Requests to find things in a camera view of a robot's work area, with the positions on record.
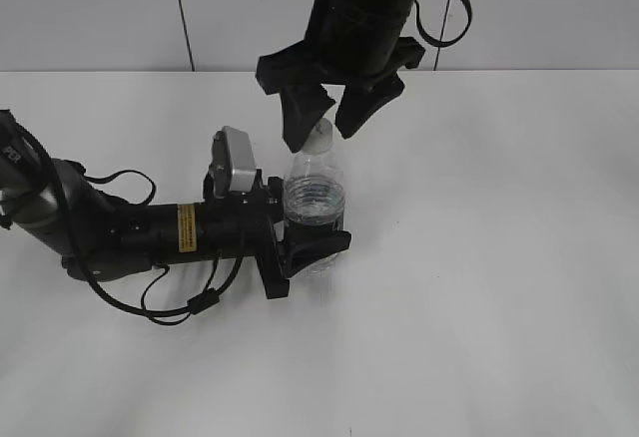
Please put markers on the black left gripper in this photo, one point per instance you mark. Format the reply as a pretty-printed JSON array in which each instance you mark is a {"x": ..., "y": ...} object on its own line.
[{"x": 240, "y": 225}]

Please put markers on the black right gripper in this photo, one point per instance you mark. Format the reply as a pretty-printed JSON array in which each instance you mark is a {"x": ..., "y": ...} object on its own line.
[{"x": 346, "y": 41}]

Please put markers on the white green bottle cap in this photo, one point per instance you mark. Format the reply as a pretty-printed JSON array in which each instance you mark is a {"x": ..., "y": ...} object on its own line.
[{"x": 319, "y": 140}]

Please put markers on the clear Cestbon water bottle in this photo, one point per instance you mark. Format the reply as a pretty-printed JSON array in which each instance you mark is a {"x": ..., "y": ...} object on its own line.
[{"x": 313, "y": 194}]

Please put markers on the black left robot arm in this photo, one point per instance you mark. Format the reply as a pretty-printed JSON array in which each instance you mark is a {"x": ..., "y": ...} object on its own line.
[{"x": 102, "y": 238}]

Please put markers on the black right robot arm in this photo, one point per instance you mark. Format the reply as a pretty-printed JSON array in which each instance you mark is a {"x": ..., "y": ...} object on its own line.
[{"x": 349, "y": 58}]

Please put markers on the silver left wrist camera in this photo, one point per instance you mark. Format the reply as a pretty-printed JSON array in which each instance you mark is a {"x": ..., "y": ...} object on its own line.
[{"x": 233, "y": 167}]

